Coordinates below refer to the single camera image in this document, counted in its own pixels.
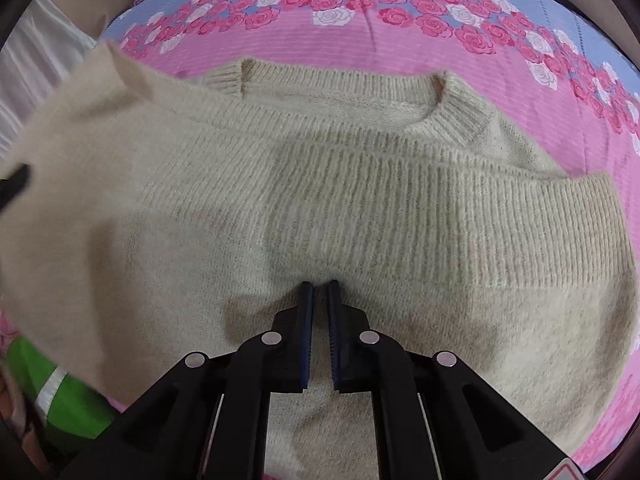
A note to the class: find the pink and blue floral bedsheet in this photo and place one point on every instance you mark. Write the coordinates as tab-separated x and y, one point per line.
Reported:
350	45

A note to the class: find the green cloth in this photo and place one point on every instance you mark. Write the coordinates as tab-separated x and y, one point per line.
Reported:
75	410

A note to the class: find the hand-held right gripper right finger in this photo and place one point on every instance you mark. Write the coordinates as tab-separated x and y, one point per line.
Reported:
334	335

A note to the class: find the beige sweater with black hearts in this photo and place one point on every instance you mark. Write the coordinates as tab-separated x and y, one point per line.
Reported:
400	210

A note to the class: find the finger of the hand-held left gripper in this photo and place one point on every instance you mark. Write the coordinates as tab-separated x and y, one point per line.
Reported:
15	185

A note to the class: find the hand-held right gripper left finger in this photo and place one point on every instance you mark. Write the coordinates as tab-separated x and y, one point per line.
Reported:
307	335

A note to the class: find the white satin curtain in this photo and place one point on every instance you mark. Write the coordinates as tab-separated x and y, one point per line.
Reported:
30	70

